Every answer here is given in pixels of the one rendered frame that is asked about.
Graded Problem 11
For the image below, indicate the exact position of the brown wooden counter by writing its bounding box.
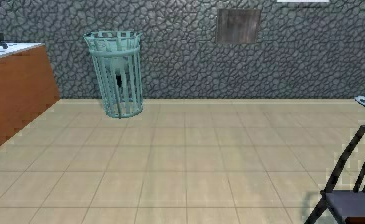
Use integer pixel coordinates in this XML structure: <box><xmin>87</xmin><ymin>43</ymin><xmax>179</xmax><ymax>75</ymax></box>
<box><xmin>0</xmin><ymin>42</ymin><xmax>61</xmax><ymax>155</ymax></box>

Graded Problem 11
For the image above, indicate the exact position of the teal slatted waste bin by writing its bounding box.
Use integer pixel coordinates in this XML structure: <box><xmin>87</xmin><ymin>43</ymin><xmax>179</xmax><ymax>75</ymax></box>
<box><xmin>82</xmin><ymin>30</ymin><xmax>145</xmax><ymax>120</ymax></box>

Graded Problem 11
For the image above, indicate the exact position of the brown framed wall picture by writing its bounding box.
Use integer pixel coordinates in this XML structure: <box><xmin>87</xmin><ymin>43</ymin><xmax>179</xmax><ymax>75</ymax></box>
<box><xmin>216</xmin><ymin>8</ymin><xmax>262</xmax><ymax>45</ymax></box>

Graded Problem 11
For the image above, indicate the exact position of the black chair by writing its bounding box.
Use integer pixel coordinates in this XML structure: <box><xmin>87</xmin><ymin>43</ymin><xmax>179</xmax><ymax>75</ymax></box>
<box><xmin>304</xmin><ymin>124</ymin><xmax>365</xmax><ymax>224</ymax></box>

